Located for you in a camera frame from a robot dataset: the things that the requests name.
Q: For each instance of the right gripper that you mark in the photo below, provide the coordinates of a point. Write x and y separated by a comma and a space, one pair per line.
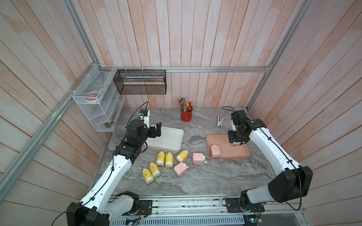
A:
231, 138

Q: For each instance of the black mesh wall basket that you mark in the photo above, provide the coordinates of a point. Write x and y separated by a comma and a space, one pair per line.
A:
140, 82

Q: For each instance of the yellow pencil sharpener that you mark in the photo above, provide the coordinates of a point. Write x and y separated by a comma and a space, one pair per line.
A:
154, 170
169, 161
147, 175
182, 156
161, 158

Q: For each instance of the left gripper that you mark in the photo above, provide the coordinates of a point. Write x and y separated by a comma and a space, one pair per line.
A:
153, 133

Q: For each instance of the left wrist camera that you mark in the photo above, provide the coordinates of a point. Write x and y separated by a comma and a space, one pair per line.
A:
144, 115

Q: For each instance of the pens and pencils bunch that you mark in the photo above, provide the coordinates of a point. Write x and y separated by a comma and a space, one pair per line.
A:
185, 106

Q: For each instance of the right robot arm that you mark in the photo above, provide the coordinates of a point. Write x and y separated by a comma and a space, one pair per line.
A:
291, 181

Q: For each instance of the white wire wall shelf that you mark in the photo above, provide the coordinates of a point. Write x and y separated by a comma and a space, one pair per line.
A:
100, 77

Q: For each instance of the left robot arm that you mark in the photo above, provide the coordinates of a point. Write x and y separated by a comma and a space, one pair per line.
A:
94, 209

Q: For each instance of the red pen cup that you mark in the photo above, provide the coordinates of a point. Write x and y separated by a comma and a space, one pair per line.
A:
186, 116

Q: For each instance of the pink pencil sharpener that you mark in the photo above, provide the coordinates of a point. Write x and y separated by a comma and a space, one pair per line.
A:
215, 151
180, 169
236, 144
198, 159

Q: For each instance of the pink storage tray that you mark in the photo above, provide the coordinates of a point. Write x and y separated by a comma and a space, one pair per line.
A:
227, 150

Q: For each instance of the tape roll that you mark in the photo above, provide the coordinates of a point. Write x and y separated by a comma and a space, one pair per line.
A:
93, 96

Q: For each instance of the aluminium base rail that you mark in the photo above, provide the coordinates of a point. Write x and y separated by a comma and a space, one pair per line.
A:
197, 210

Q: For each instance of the white storage tray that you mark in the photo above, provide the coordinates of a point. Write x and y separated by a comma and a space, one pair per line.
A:
170, 140

